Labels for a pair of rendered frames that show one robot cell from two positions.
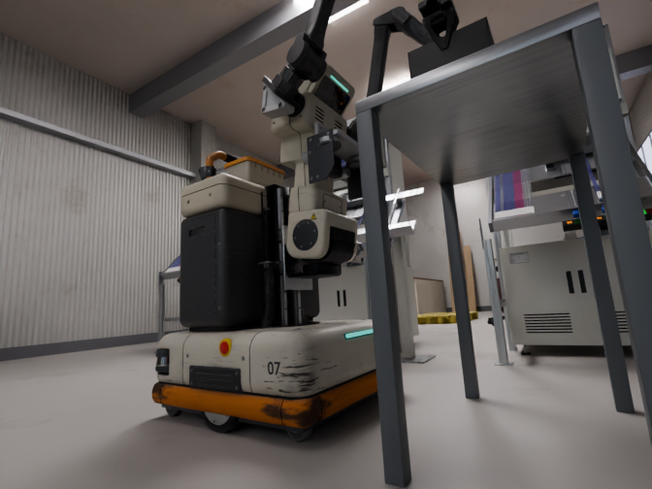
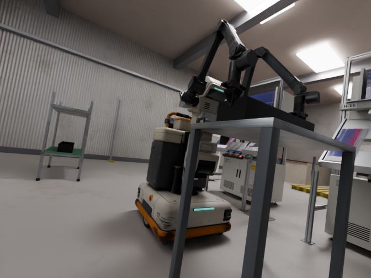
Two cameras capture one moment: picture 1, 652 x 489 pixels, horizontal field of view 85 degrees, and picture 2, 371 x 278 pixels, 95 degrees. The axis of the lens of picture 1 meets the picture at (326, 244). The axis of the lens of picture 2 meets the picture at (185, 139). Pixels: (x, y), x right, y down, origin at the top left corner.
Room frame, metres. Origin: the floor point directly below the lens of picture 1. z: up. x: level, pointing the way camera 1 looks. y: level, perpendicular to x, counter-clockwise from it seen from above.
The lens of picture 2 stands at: (-0.05, -0.46, 0.68)
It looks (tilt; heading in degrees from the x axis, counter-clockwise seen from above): 3 degrees up; 26
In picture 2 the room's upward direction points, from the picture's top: 9 degrees clockwise
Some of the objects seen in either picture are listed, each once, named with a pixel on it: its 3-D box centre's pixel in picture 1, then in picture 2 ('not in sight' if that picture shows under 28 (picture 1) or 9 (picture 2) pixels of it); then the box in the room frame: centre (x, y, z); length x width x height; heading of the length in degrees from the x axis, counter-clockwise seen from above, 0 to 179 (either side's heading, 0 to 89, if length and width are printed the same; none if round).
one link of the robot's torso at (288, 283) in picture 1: (324, 254); (202, 167); (1.30, 0.01, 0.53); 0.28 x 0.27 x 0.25; 147
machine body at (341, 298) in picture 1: (362, 307); (251, 179); (2.95, -0.27, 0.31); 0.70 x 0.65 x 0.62; 58
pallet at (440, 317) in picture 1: (443, 317); (318, 190); (5.52, -1.73, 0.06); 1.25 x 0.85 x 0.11; 149
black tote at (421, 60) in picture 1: (474, 113); (269, 124); (0.93, -0.44, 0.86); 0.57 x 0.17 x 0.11; 147
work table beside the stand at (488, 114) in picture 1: (508, 272); (261, 213); (0.91, -0.47, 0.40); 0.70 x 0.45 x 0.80; 146
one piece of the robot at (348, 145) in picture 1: (338, 161); (212, 128); (1.18, -0.06, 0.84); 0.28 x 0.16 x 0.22; 147
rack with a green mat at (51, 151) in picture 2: not in sight; (68, 137); (1.49, 2.25, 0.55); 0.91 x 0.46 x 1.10; 58
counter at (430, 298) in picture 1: (414, 298); (307, 172); (7.75, -1.86, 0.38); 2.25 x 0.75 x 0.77; 149
